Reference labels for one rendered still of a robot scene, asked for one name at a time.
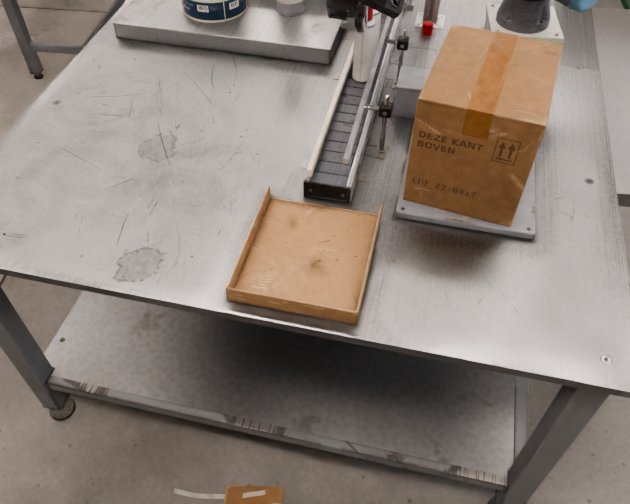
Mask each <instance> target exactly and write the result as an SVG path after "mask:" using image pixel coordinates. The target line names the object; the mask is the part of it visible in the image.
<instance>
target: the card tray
mask: <svg viewBox="0 0 630 504"><path fill-rule="evenodd" d="M382 206H383V203H381V205H380V210H379V214H372V213H366V212H360V211H354V210H348V209H341V208H335V207H329V206H323V205H317V204H311V203H305V202H299V201H293V200H286V199H280V198H274V197H271V194H270V185H268V187H267V189H266V192H265V194H264V197H263V199H262V201H261V204H260V206H259V209H258V211H257V213H256V216H255V218H254V221H253V223H252V226H251V228H250V230H249V233H248V235H247V238H246V240H245V242H244V245H243V247H242V250H241V252H240V254H239V257H238V259H237V262H236V264H235V266H234V269H233V271H232V274H231V276H230V278H229V281H228V283H227V286H226V294H227V299H228V300H229V301H234V302H239V303H244V304H249V305H255V306H260V307H265V308H270V309H275V310H281V311H286V312H291V313H296V314H301V315H307V316H312V317H317V318H322V319H327V320H333V321H338V322H343V323H348V324H353V325H357V322H358V317H359V313H360V308H361V304H362V300H363V295H364V291H365V286H366V282H367V277H368V273H369V268H370V264H371V260H372V255H373V251H374V246H375V242H376V237H377V233H378V228H379V224H380V220H381V214H382Z"/></svg>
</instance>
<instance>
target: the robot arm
mask: <svg viewBox="0 0 630 504"><path fill-rule="evenodd" d="M404 1H405V0H327V2H326V7H327V12H328V18H334V19H341V20H346V17H348V21H345V22H341V23H340V24H339V26H340V27H341V28H343V29H348V30H352V31H356V32H357V33H358V34H363V33H364V32H365V31H366V27H367V19H368V7H370V8H372V9H374V10H376V11H379V12H381V13H383V14H385V15H387V16H389V17H391V18H393V19H395V18H397V17H398V16H399V15H400V14H401V13H402V9H403V5H404ZM555 1H557V2H559V3H561V4H563V5H565V6H566V7H568V8H569V9H573V10H575V11H577V12H582V11H585V10H587V9H589V8H591V7H592V6H593V5H594V4H595V3H596V2H597V1H598V0H555ZM329 8H330V12H329ZM550 19H551V13H550V0H503V2H502V3H501V5H500V7H499V8H498V10H497V14H496V22H497V23H498V25H500V26H501V27H502V28H504V29H506V30H509V31H512V32H516V33H523V34H534V33H539V32H542V31H544V30H546V29H547V28H548V26H549V23H550Z"/></svg>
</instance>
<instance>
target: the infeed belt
mask: <svg viewBox="0 0 630 504"><path fill-rule="evenodd" d="M386 18H387V15H385V14H383V13H381V22H380V34H379V41H380V38H381V34H382V31H383V28H384V25H385V21H386ZM394 20H395V19H393V18H392V19H391V22H390V26H389V29H388V32H387V36H386V39H389V37H390V34H391V30H392V27H393V24H394ZM386 48H387V44H386V43H384V46H383V49H382V53H381V56H380V59H379V63H378V66H377V69H376V73H375V76H374V79H373V83H372V86H371V89H370V93H369V96H368V100H367V103H366V105H370V102H371V99H372V96H373V92H374V89H375V85H376V82H377V78H378V75H379V72H380V68H381V65H382V61H383V58H384V54H385V51H386ZM352 73H353V61H352V64H351V67H350V69H349V72H348V75H347V78H346V81H345V84H344V86H343V89H342V92H341V95H340V98H339V101H338V104H337V106H336V109H335V112H334V115H333V118H332V121H331V124H330V126H329V129H328V132H327V135H326V138H325V141H324V143H323V146H322V149H321V152H320V155H319V158H318V161H317V163H316V166H315V169H314V172H313V175H312V177H310V179H309V183H313V184H320V185H326V186H332V187H339V188H345V187H346V185H347V181H348V178H349V175H350V171H351V168H352V164H353V161H354V157H355V154H356V151H357V147H358V144H359V140H360V137H361V133H362V130H363V127H364V123H365V120H366V116H367V113H368V110H364V113H363V116H362V120H361V123H360V126H359V130H358V133H357V136H356V140H355V143H354V146H353V150H352V153H351V156H350V160H349V163H348V164H344V163H343V157H344V154H345V151H346V147H347V144H348V141H349V138H350V134H351V131H352V128H353V125H354V122H355V118H356V115H357V112H358V109H359V105H360V102H361V99H362V96H363V92H364V89H365V86H366V83H357V82H355V81H354V80H353V79H352Z"/></svg>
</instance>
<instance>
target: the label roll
mask: <svg viewBox="0 0 630 504"><path fill-rule="evenodd" d="M182 5H183V11H184V13H185V14H186V15H187V16H188V17H189V18H191V19H194V20H196V21H200V22H208V23H217V22H224V21H229V20H232V19H235V18H237V17H239V16H241V15H242V14H243V13H244V12H245V11H246V10H247V8H248V0H182Z"/></svg>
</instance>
